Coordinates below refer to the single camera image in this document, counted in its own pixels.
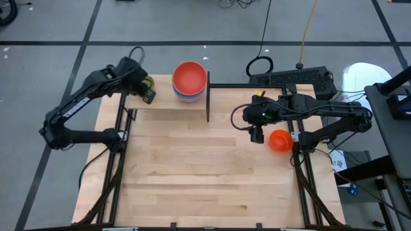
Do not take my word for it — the green translucent bowl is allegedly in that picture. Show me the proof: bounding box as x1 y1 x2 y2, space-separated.
141 76 156 92

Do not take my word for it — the orange translucent bowl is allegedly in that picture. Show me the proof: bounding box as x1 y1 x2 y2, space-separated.
268 129 294 153

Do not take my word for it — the blue bowl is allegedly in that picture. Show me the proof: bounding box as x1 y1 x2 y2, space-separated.
173 85 207 100

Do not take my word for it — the red bowl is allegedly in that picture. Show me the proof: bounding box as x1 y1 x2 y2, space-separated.
171 61 208 96

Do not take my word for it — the pink bowl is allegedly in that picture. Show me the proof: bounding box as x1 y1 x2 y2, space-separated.
175 92 206 103

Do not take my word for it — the black perforated equipment case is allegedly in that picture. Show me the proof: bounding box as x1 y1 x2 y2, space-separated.
249 65 338 101

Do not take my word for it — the white paper sheet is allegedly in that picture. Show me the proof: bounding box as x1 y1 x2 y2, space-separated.
329 149 349 187

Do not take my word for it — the grey cart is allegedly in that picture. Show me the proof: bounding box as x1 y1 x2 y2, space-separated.
364 65 411 231

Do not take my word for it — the black bicycle wheel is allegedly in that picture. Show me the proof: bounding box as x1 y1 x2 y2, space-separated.
0 0 18 28

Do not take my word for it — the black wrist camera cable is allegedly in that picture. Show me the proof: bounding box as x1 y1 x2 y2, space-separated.
230 103 254 131
127 46 146 67

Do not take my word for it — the wooden shelf with black frame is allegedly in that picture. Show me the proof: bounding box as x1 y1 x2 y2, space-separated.
124 71 211 123

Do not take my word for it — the black floor cable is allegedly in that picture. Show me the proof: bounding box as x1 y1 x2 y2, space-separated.
245 0 275 78

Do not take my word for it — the black aluminium table frame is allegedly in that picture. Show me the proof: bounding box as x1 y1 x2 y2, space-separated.
76 83 346 228

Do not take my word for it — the yellow floor cable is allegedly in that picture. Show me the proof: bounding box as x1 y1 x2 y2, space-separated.
295 0 319 70

